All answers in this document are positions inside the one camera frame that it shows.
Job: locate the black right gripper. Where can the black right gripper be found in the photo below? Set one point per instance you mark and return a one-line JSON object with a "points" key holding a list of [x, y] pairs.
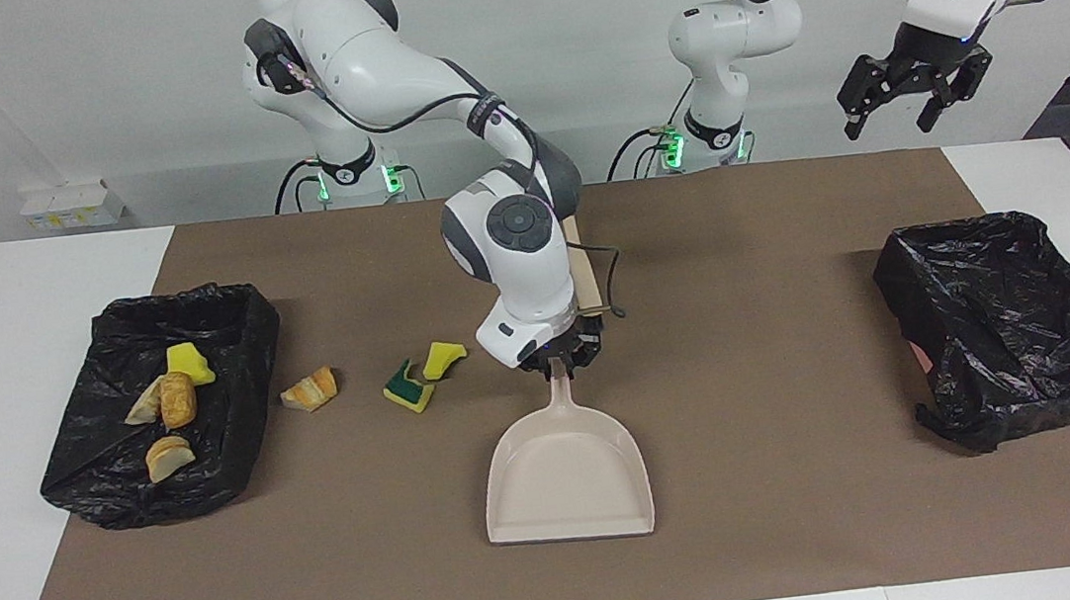
{"points": [[571, 344]]}

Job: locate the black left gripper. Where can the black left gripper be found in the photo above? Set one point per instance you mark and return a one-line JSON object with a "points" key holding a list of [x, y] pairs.
{"points": [[922, 56]]}

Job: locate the beige brush black bristles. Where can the beige brush black bristles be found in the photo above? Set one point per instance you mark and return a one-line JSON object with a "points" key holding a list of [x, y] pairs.
{"points": [[585, 280]]}

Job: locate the beige plastic dustpan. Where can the beige plastic dustpan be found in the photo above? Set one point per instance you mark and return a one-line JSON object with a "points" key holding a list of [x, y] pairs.
{"points": [[563, 476]]}

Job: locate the small yellow sponge piece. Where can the small yellow sponge piece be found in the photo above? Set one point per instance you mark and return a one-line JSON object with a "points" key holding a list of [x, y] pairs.
{"points": [[443, 357]]}

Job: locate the green and yellow sponge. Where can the green and yellow sponge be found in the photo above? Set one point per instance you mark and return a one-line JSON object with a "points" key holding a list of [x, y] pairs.
{"points": [[409, 393]]}

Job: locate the croissant piece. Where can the croissant piece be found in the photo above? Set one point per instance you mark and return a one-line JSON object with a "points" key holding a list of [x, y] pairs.
{"points": [[146, 407], [309, 391], [169, 459]]}

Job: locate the large yellow sponge piece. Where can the large yellow sponge piece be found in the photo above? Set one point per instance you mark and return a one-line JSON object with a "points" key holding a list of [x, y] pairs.
{"points": [[189, 364]]}

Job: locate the brown bread roll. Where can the brown bread roll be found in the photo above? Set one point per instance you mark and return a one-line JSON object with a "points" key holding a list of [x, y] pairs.
{"points": [[178, 401]]}

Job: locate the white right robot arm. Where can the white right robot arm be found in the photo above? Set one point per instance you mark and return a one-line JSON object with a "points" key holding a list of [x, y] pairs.
{"points": [[522, 271]]}

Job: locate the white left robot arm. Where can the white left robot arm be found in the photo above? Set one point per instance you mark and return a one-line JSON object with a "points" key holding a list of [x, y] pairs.
{"points": [[726, 31]]}

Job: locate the black bag lined bin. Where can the black bag lined bin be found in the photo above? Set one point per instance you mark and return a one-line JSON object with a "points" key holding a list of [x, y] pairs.
{"points": [[1015, 329], [107, 484]]}

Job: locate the brown table mat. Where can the brown table mat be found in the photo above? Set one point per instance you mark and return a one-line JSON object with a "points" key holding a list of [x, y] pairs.
{"points": [[426, 590]]}

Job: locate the white box on table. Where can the white box on table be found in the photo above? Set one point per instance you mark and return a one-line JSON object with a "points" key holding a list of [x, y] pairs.
{"points": [[68, 210]]}

